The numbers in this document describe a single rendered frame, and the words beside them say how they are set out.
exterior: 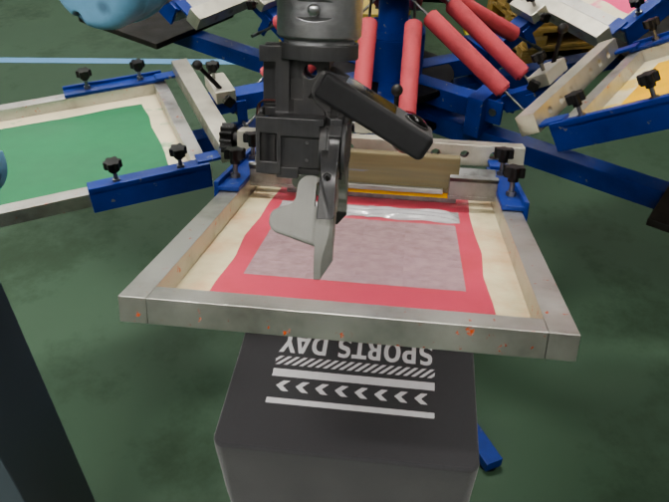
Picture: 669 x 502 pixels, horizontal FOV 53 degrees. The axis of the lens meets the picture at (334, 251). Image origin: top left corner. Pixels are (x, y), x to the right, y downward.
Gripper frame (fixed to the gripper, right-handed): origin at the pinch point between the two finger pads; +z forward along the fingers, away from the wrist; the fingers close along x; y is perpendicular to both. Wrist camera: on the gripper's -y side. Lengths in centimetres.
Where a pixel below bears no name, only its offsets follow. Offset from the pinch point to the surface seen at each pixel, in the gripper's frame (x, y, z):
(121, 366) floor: -141, 92, 112
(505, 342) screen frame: -12.2, -20.4, 15.5
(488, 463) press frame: -112, -40, 116
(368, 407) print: -37, -3, 45
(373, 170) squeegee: -72, 0, 12
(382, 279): -31.9, -4.4, 17.5
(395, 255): -42.3, -6.1, 17.7
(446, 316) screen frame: -14.3, -13.1, 13.7
